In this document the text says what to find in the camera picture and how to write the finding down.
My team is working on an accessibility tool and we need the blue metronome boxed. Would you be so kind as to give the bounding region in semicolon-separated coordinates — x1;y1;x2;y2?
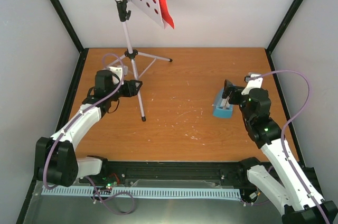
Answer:
213;89;233;119

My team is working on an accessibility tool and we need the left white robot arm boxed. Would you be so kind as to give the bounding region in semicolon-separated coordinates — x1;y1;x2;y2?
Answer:
34;67;143;190

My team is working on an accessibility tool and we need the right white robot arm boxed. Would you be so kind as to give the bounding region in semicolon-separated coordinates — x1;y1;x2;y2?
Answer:
222;78;337;223

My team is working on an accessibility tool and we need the red cloth on stand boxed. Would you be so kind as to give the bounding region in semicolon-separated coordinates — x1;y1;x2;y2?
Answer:
159;0;175;29

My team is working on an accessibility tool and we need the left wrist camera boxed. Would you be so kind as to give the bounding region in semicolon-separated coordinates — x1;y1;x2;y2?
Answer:
106;66;128;80

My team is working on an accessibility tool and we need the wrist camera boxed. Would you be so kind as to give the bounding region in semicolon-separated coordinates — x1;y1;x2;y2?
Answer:
241;73;263;96
106;66;128;80

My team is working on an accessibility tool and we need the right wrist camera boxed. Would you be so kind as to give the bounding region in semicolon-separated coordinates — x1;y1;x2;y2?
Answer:
241;73;263;96

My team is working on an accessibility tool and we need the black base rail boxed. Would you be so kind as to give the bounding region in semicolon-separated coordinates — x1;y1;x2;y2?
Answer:
104;161;250;187

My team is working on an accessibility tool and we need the light blue slotted cable duct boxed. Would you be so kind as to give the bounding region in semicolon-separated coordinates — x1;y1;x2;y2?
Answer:
41;186;241;201

